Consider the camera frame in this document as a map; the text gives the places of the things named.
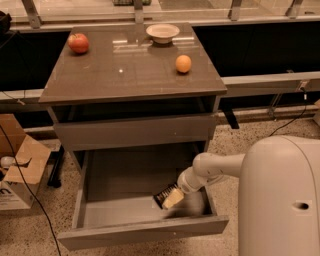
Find black rxbar chocolate bar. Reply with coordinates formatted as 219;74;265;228
153;184;179;209

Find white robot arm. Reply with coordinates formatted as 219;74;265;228
155;136;320;256

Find open grey middle drawer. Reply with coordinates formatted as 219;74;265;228
58;143;228;250

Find closed grey top drawer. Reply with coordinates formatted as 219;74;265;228
54;114;215;151

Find grey drawer cabinet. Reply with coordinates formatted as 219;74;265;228
39;23;227;167

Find black table leg stand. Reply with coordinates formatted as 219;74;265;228
47;147;65;188

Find orange fruit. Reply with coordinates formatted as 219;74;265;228
175;55;192;73

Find brown cardboard box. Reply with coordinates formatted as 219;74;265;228
0;114;51;210

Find white ceramic bowl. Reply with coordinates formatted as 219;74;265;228
146;24;180;44

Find red apple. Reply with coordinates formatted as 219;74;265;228
67;33;89;54

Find metal window rail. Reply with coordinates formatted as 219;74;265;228
0;71;320;113

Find black floor cable left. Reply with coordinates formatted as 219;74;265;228
0;126;62;256

